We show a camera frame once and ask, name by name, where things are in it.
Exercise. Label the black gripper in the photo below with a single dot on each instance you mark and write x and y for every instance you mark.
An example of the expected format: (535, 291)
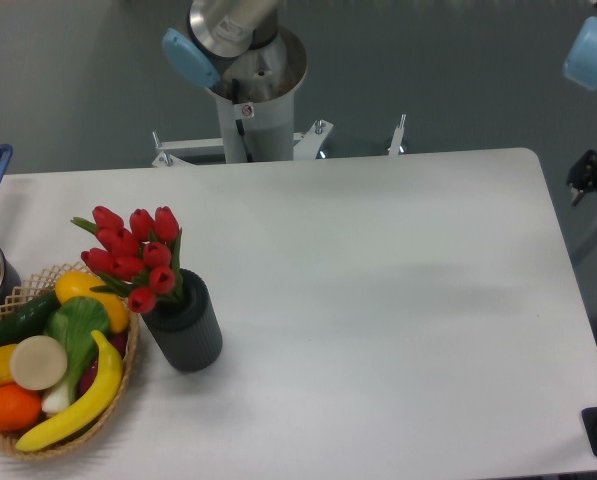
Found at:
(582, 176)

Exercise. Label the red tulip bouquet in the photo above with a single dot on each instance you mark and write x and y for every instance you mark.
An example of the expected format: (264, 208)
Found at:
(139, 259)

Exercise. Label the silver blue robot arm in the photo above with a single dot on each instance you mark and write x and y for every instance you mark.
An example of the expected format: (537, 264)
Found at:
(224, 30)

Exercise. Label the dark grey ribbed vase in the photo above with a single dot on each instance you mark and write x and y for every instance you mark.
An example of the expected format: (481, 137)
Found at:
(189, 337)

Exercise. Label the red purple vegetable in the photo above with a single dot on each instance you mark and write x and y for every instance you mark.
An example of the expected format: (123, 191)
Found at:
(119, 342)

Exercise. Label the yellow banana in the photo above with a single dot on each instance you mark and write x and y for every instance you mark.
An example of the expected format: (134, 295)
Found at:
(84, 410)

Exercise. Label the green bok choy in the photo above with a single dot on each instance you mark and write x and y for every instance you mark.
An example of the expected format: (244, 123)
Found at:
(71, 325)

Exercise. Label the woven wicker basket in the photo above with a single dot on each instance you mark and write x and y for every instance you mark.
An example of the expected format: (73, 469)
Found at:
(36, 285)

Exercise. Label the dark green cucumber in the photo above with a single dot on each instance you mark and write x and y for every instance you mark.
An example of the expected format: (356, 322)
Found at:
(29, 319)

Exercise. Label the beige round disc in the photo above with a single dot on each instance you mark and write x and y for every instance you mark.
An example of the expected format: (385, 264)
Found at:
(38, 363)

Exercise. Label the orange fruit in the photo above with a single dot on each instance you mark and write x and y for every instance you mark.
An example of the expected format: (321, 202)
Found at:
(20, 409)

